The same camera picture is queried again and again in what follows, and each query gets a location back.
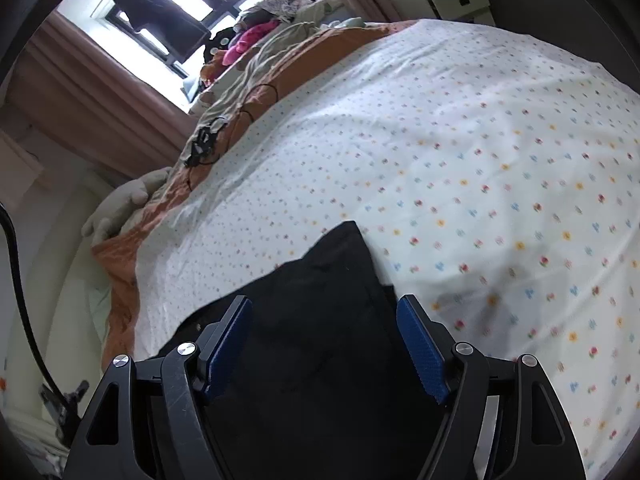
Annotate thick black cable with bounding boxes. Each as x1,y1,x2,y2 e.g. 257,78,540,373
0,202,68,406

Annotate black metal clamp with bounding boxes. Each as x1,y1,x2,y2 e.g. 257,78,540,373
40,380,88,441

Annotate orange-brown quilt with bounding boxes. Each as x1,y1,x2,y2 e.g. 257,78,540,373
92,20,421,371

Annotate pink cloth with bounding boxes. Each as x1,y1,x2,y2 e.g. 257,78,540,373
222,20,283,66

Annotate black shirt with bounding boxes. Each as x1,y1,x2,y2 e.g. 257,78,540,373
160,220,451,480

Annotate long dark hanging garment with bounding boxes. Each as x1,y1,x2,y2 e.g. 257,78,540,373
110,0,212,61

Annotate light green pillow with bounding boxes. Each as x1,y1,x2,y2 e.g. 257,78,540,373
87,280,113,346

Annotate black plush toy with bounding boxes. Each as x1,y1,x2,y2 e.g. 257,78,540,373
202,27,238,58

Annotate white dotted blanket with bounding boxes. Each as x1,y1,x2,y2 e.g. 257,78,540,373
132,19,640,471

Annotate cream padded headboard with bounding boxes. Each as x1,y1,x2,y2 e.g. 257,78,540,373
15,170,121,411

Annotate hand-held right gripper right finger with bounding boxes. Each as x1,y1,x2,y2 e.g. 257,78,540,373
396,294,588,480

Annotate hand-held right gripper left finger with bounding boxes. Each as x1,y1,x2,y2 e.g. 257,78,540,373
62,295,253,480

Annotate brown plush toy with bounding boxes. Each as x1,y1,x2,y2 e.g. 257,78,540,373
200,57,226,83

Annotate beige plush toy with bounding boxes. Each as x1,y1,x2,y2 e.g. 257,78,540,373
81,167,173,246

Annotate thin black cables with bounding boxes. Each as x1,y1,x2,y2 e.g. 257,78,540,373
182,82,281,193

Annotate cream crumpled blanket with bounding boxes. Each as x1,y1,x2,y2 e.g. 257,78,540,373
200,2,366,126

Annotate white nightstand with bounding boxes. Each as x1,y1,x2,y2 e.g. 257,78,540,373
392,0,496,26

